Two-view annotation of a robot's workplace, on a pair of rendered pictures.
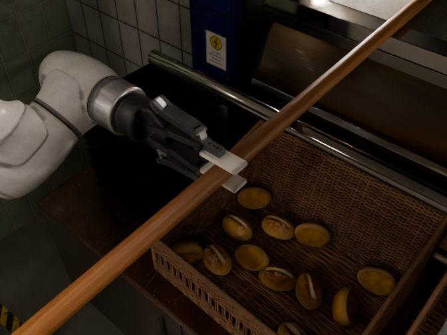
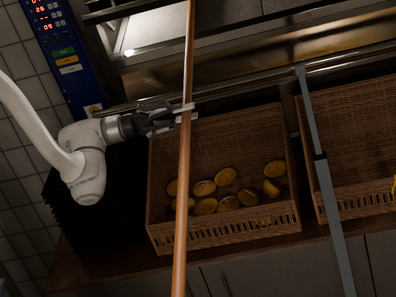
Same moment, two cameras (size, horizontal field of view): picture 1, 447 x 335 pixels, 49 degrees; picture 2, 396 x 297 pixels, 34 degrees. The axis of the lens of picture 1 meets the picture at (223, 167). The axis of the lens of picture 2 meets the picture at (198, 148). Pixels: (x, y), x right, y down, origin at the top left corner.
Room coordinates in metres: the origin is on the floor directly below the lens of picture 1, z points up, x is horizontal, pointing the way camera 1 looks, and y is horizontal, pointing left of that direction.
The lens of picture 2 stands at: (-1.01, 0.82, 2.19)
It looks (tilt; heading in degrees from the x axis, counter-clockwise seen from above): 33 degrees down; 332
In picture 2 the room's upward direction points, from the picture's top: 19 degrees counter-clockwise
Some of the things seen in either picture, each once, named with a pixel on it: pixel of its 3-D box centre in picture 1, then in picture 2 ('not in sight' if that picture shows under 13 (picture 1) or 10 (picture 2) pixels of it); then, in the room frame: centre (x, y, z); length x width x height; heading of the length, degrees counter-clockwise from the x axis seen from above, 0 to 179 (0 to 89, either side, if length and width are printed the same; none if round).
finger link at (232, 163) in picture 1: (223, 158); (183, 107); (0.53, 0.00, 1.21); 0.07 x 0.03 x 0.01; 50
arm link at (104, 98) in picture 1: (120, 106); (115, 129); (0.68, 0.18, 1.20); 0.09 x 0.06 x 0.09; 140
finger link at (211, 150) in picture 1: (209, 141); (173, 104); (0.55, 0.02, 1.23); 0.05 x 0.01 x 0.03; 50
